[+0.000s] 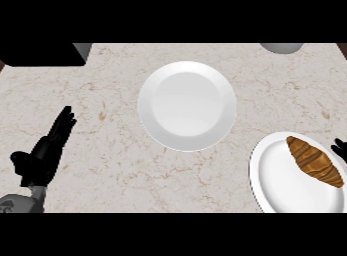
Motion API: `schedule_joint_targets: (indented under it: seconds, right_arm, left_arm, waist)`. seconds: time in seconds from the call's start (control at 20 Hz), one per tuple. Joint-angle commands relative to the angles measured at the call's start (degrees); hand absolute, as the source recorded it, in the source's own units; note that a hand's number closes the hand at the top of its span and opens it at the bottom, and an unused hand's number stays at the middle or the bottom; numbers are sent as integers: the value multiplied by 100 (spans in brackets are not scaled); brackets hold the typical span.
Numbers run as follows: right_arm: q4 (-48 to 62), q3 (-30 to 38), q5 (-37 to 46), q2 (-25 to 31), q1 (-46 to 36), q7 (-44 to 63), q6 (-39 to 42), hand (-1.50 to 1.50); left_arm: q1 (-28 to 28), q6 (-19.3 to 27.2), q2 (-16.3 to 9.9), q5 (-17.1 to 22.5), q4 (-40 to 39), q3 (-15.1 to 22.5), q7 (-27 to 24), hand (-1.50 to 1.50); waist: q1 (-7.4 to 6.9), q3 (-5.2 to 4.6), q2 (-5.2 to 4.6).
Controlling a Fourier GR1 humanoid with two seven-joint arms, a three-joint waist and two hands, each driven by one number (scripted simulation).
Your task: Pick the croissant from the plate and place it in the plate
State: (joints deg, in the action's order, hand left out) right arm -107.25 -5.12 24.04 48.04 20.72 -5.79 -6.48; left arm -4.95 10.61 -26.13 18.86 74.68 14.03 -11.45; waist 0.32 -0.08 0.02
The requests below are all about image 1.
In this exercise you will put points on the brown croissant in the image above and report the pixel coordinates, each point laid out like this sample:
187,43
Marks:
315,162

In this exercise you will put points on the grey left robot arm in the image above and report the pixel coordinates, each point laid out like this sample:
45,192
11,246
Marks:
20,202

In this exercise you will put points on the grey round bowl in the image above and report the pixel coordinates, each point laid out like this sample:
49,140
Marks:
281,47

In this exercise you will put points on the black box appliance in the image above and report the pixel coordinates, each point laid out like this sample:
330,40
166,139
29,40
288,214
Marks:
37,53

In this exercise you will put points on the white oval plate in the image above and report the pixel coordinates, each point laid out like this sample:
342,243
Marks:
187,106
294,186

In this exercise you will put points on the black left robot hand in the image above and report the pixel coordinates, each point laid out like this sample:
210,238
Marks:
43,154

